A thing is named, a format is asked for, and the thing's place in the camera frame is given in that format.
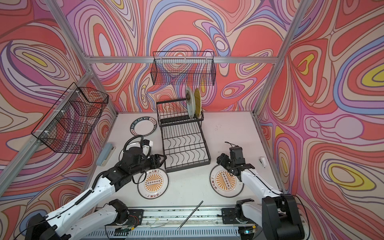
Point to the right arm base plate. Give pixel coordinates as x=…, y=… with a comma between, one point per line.
x=231, y=216

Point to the yellow striped plate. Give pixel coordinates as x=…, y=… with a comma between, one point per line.
x=198, y=102

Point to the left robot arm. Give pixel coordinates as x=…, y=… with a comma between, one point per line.
x=70, y=221

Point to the black rimmed lettered plate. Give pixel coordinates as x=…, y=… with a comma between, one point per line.
x=144, y=126

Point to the left wall wire basket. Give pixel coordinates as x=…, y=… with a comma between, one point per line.
x=73, y=123

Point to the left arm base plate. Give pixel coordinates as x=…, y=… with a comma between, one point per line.
x=131, y=217

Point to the metal rod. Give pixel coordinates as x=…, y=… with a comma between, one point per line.
x=190, y=215

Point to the orange sunburst plate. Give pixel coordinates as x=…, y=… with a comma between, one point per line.
x=224, y=183
x=153, y=184

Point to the pale green flower plate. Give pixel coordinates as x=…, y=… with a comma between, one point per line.
x=190, y=100

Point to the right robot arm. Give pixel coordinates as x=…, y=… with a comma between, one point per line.
x=278, y=214

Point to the black wire dish rack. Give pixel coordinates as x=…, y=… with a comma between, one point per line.
x=184, y=143

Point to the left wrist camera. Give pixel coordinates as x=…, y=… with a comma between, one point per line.
x=147, y=146

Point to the back wall wire basket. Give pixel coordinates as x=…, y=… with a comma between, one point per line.
x=195, y=68

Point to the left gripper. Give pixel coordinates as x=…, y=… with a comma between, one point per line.
x=157, y=164

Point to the white plate under left gripper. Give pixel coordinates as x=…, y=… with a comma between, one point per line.
x=121, y=155

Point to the small white table clip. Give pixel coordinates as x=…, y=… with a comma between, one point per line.
x=263, y=161

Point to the wall wire basket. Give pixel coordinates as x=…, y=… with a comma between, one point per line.
x=195, y=68
x=73, y=123

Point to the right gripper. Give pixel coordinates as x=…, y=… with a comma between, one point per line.
x=222, y=159

